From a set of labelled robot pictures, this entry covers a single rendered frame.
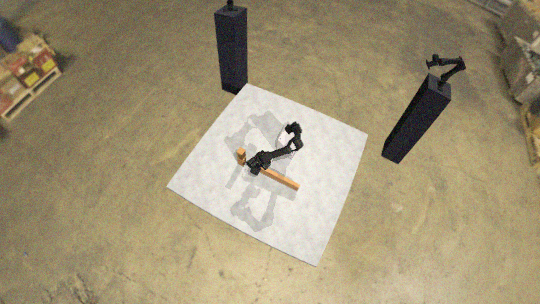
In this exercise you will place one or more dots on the wooden slotted post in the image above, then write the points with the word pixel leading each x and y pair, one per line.
pixel 241 156

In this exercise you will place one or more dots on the brown wooden board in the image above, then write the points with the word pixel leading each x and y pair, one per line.
pixel 285 181

